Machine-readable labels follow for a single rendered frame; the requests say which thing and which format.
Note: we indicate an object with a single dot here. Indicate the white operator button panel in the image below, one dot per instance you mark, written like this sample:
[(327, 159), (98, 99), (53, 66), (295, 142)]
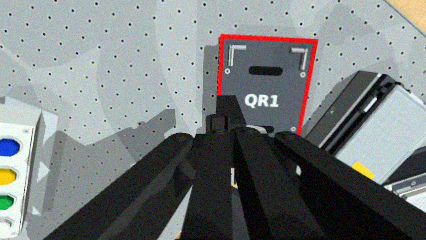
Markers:
[(27, 138)]

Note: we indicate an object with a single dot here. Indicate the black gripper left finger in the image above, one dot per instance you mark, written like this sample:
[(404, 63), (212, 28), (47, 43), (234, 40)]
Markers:
[(139, 204)]

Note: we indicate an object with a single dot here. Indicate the white well plate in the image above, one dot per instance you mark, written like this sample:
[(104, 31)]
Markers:
[(416, 195)]

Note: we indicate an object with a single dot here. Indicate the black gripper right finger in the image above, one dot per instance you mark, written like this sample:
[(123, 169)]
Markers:
[(346, 204)]

